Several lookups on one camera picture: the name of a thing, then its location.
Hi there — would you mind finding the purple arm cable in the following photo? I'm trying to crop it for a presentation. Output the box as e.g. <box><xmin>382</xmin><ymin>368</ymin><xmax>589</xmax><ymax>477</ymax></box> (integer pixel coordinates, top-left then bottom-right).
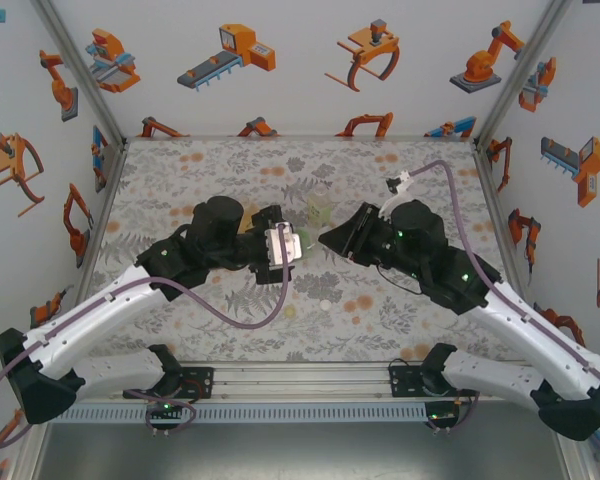
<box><xmin>0</xmin><ymin>222</ymin><xmax>292</xmax><ymax>451</ymax></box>
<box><xmin>407</xmin><ymin>159</ymin><xmax>600</xmax><ymax>401</ymax></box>

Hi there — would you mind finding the slotted grey cable duct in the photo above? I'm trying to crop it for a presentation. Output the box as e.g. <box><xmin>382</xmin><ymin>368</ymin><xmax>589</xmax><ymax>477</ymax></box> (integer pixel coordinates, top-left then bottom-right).
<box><xmin>59</xmin><ymin>403</ymin><xmax>426</xmax><ymax>424</ymax></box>

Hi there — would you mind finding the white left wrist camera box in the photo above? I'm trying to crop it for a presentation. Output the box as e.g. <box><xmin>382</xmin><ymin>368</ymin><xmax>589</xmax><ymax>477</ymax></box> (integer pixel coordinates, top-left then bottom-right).
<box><xmin>263</xmin><ymin>221</ymin><xmax>305</xmax><ymax>267</ymax></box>

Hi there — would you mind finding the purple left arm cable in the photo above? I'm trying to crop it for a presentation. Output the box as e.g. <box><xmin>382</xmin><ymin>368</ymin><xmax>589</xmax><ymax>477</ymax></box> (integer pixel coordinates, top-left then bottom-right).
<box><xmin>0</xmin><ymin>222</ymin><xmax>292</xmax><ymax>451</ymax></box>

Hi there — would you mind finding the aluminium frame post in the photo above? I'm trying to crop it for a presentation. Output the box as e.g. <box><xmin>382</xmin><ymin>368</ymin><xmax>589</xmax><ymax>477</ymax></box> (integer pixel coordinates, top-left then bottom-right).
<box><xmin>29</xmin><ymin>0</ymin><xmax>129</xmax><ymax>146</ymax></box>
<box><xmin>473</xmin><ymin>0</ymin><xmax>574</xmax><ymax>147</ymax></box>

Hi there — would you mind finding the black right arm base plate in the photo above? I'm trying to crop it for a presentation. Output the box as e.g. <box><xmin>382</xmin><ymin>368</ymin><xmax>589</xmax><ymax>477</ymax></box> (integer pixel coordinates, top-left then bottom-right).
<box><xmin>388</xmin><ymin>367</ymin><xmax>481</xmax><ymax>399</ymax></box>

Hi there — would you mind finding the orange label tea bottle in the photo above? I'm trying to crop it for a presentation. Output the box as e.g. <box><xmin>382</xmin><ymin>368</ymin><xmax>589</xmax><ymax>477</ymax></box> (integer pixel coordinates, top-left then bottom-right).
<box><xmin>243</xmin><ymin>199</ymin><xmax>261</xmax><ymax>232</ymax></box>

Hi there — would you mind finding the aluminium side frame rail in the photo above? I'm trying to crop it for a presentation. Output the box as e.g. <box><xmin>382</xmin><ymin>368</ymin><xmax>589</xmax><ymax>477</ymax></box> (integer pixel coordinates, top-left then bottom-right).
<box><xmin>72</xmin><ymin>141</ymin><xmax>130</xmax><ymax>301</ymax></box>
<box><xmin>472</xmin><ymin>142</ymin><xmax>536</xmax><ymax>301</ymax></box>

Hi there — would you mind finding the small bright green bottle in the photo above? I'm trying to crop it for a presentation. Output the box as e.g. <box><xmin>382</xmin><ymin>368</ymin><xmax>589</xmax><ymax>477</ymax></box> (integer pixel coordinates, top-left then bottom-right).
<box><xmin>294</xmin><ymin>225</ymin><xmax>317</xmax><ymax>260</ymax></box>

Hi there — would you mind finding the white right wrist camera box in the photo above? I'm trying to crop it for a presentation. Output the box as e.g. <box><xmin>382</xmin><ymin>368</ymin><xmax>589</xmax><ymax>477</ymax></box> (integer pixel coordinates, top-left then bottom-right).
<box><xmin>379</xmin><ymin>171</ymin><xmax>417</xmax><ymax>215</ymax></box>

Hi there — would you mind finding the floral patterned tablecloth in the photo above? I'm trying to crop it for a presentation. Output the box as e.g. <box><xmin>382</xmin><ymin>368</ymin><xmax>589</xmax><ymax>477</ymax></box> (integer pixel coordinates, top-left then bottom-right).
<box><xmin>77</xmin><ymin>138</ymin><xmax>549</xmax><ymax>364</ymax></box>

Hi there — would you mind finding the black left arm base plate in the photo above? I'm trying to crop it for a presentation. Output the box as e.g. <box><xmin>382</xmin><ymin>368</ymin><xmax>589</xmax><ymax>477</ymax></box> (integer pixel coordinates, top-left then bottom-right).
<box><xmin>123</xmin><ymin>367</ymin><xmax>215</xmax><ymax>400</ymax></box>

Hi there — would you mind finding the aluminium frame leg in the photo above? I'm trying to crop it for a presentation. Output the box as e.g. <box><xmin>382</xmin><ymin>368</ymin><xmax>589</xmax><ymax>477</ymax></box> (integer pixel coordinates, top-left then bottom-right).
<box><xmin>9</xmin><ymin>422</ymin><xmax>50</xmax><ymax>480</ymax></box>
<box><xmin>554</xmin><ymin>434</ymin><xmax>599</xmax><ymax>480</ymax></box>

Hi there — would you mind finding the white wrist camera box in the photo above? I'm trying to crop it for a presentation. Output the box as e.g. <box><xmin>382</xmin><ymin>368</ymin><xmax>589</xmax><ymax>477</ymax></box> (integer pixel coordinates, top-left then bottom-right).
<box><xmin>379</xmin><ymin>171</ymin><xmax>417</xmax><ymax>215</ymax></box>
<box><xmin>263</xmin><ymin>221</ymin><xmax>305</xmax><ymax>267</ymax></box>

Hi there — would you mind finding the aluminium front frame rail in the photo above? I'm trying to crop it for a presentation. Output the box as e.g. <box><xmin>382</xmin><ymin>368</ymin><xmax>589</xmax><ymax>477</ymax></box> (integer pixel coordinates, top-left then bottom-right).
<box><xmin>69</xmin><ymin>360</ymin><xmax>546</xmax><ymax>404</ymax></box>

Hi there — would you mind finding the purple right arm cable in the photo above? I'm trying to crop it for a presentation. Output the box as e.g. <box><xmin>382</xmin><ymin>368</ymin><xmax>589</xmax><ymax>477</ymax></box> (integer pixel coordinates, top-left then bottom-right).
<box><xmin>407</xmin><ymin>159</ymin><xmax>600</xmax><ymax>401</ymax></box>

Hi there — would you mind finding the grey metal lower panel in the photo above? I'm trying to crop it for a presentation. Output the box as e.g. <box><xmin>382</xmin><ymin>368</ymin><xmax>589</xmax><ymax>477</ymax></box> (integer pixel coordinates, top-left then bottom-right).
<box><xmin>29</xmin><ymin>422</ymin><xmax>581</xmax><ymax>480</ymax></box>

